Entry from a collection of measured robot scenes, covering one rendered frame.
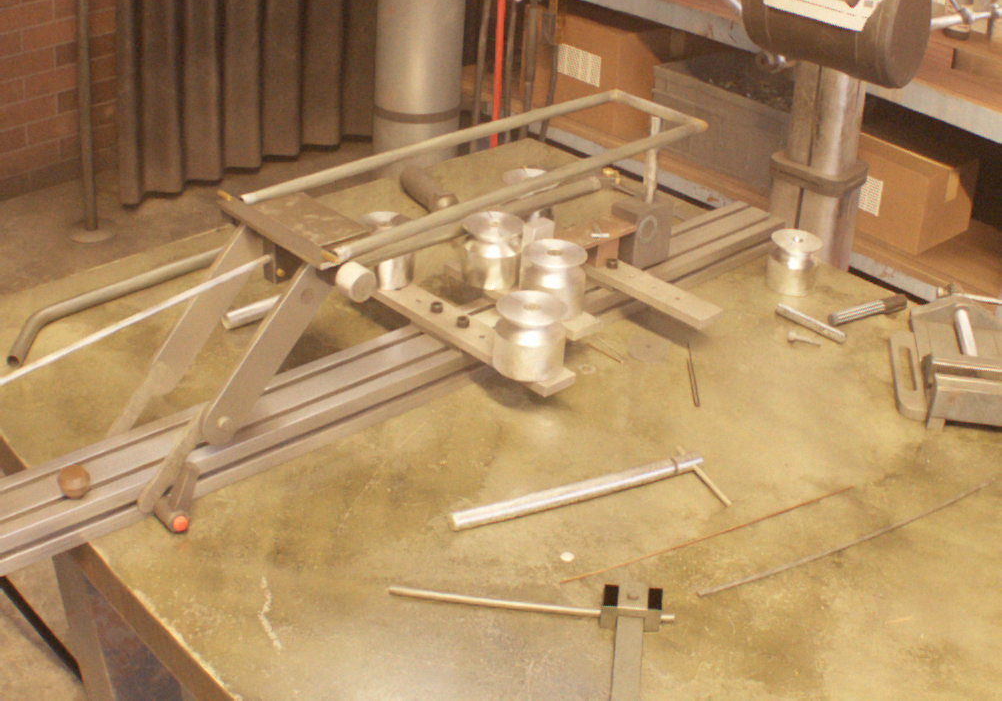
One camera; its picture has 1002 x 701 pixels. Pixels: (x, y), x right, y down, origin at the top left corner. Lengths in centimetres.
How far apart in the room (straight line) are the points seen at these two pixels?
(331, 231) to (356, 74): 302
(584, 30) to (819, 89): 129
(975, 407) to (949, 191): 147
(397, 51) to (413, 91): 10
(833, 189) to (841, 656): 90
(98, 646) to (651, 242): 63
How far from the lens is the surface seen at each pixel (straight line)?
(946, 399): 98
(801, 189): 158
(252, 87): 358
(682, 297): 103
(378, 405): 92
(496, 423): 92
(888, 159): 239
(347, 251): 79
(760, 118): 252
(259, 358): 80
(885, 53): 145
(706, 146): 262
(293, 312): 81
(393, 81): 287
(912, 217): 237
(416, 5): 280
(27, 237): 347
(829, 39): 148
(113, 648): 115
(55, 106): 374
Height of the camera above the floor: 138
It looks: 26 degrees down
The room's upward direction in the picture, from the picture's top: 4 degrees clockwise
